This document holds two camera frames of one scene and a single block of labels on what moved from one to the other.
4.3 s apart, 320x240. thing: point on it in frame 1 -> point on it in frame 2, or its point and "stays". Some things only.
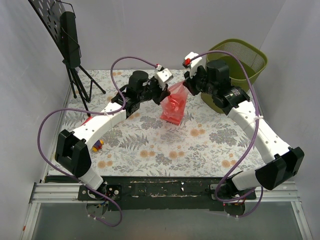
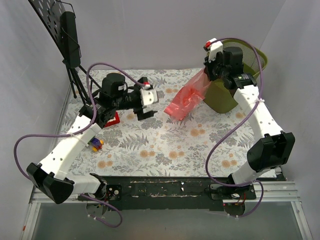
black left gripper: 159,92 -> 141,109
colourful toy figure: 97,145 stays
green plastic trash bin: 253,55 stays
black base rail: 127,193 stays
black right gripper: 191,83 -> 210,70
